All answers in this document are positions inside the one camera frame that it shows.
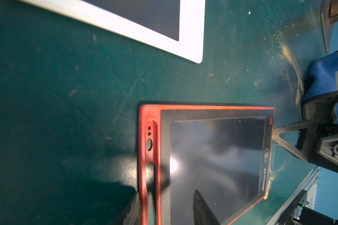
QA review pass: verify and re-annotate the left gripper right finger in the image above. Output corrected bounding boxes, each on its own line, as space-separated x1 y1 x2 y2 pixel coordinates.
192 190 220 225

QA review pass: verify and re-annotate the dark square tree base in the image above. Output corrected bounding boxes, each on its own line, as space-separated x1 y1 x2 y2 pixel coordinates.
320 0 338 53

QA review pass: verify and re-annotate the blue wiping cloth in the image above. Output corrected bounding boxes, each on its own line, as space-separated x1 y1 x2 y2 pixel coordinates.
301 51 338 123

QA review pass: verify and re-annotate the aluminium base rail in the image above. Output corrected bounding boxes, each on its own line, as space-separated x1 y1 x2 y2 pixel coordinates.
266 166 319 225

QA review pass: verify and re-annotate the white frame drawing tablet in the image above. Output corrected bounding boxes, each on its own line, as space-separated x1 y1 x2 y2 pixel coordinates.
26 0 206 63

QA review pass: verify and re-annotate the red frame drawing tablet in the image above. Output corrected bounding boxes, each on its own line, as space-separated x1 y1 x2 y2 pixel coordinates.
138 104 275 225

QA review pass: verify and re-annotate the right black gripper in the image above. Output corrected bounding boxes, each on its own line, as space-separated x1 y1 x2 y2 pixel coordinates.
273 121 338 173

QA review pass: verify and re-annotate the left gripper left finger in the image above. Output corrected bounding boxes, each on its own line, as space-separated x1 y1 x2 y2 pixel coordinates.
115 192 142 225

